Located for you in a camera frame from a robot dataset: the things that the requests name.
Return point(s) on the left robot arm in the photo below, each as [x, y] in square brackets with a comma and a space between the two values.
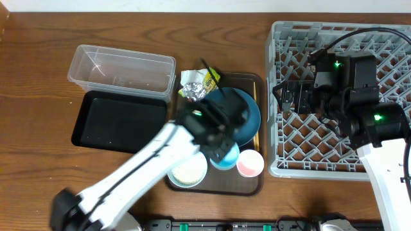
[103, 205]

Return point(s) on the crumpled snack wrapper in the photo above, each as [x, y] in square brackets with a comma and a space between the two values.
[196, 84]

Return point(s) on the wooden chopsticks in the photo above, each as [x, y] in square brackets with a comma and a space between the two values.
[256, 137]

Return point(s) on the light blue rice bowl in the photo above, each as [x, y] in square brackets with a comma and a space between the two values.
[190, 173]

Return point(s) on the pink cup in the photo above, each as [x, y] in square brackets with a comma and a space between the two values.
[250, 163]

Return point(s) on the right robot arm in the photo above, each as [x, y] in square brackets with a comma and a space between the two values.
[345, 89]

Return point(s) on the light blue cup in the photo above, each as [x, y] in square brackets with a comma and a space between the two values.
[229, 161]

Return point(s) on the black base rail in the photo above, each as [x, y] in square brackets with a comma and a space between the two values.
[169, 225]

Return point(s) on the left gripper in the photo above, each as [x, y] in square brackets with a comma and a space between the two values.
[222, 151]

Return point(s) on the brown serving tray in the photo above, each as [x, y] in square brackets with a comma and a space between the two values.
[230, 182]

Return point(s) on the grey dishwasher rack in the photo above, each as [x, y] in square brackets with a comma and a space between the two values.
[301, 146]

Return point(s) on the dark blue plate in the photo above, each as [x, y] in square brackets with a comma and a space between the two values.
[250, 115]

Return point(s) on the clear plastic bin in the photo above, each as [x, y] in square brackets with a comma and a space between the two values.
[123, 71]

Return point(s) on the black plastic tray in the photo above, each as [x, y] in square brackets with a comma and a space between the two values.
[117, 122]

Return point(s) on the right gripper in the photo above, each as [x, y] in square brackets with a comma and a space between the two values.
[304, 88]

